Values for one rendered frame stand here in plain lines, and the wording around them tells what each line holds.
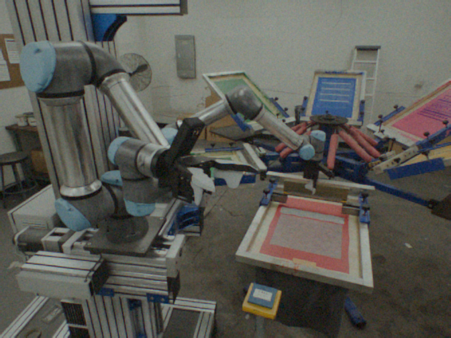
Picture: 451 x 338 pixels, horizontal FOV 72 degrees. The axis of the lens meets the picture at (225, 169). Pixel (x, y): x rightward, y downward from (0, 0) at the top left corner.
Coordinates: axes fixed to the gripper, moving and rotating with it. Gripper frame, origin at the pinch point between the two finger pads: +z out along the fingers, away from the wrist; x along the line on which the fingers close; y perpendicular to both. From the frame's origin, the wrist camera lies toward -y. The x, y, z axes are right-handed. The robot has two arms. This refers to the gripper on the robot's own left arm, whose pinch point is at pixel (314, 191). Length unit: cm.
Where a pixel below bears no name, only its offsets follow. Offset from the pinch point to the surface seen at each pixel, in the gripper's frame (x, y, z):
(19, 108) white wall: -113, 380, 6
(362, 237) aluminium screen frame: 22.4, -26.7, 9.9
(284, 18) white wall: -415, 101, -109
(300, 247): 37.2, 1.8, 13.6
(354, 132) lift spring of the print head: -81, -20, -15
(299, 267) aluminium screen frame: 56, 0, 10
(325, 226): 13.5, -8.8, 13.4
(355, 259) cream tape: 37.3, -23.5, 13.4
